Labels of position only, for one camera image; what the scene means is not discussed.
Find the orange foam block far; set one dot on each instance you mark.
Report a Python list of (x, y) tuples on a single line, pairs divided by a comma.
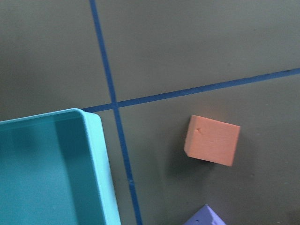
[(211, 140)]

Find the teal plastic bin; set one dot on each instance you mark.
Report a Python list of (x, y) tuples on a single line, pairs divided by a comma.
[(54, 170)]

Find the purple foam block far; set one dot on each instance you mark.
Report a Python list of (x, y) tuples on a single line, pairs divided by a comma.
[(205, 216)]

